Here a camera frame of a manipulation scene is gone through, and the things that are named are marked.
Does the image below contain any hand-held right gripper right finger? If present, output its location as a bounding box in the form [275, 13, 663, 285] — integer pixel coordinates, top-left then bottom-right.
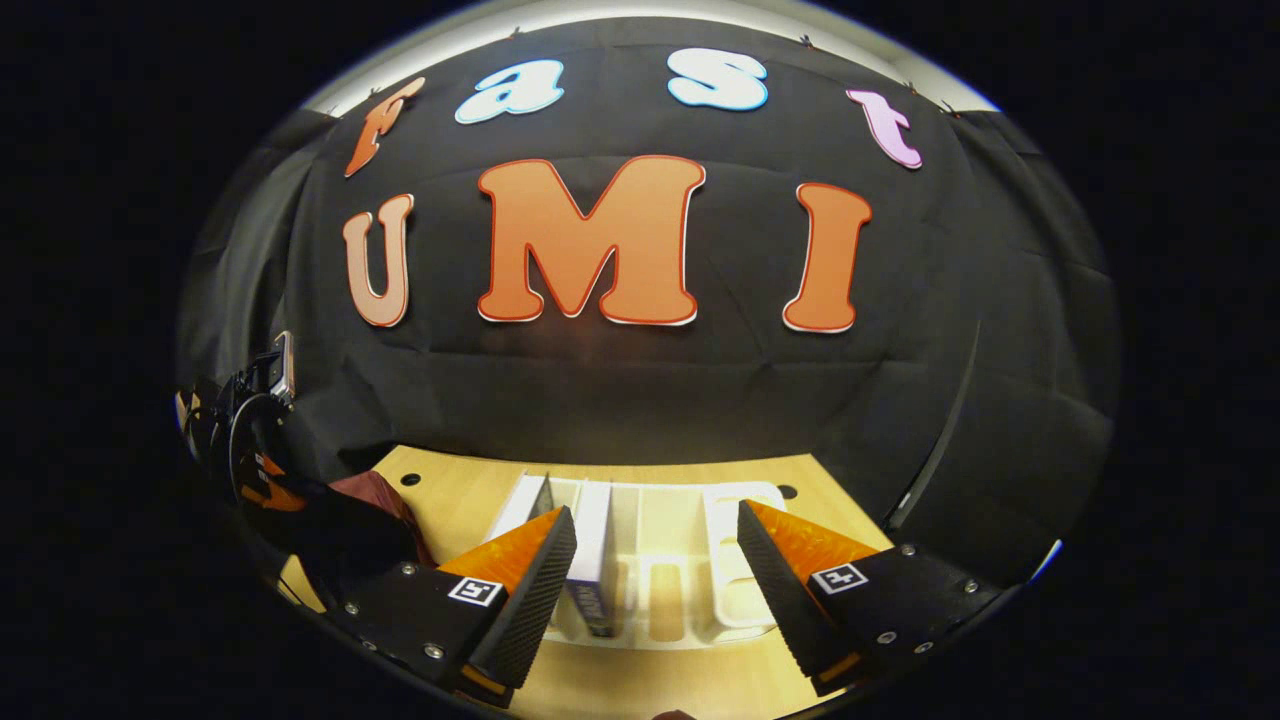
[736, 499, 1005, 699]

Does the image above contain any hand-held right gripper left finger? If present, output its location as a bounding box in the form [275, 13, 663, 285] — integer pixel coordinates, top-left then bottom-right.
[332, 505, 580, 708]

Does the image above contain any white plastic bookshelf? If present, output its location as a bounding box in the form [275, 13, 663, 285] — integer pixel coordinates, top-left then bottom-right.
[487, 475, 791, 651]

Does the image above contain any maroon schoolbag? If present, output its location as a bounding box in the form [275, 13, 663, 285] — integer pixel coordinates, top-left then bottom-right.
[262, 470, 438, 611]

